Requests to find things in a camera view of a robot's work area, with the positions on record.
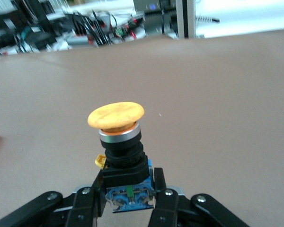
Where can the grey electronics box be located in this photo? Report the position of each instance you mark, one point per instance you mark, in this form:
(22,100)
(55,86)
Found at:
(146,5)

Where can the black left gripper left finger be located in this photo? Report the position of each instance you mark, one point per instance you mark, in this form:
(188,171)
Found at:
(82,205)

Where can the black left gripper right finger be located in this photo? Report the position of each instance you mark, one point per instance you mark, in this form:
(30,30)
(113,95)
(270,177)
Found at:
(165,208)

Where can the orange mushroom push button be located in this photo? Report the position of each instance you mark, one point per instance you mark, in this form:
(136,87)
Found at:
(116,116)

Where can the silver aluminium frame post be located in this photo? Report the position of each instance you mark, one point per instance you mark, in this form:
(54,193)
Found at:
(185,16)

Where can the brown table mat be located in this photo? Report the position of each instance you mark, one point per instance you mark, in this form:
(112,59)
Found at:
(203,94)

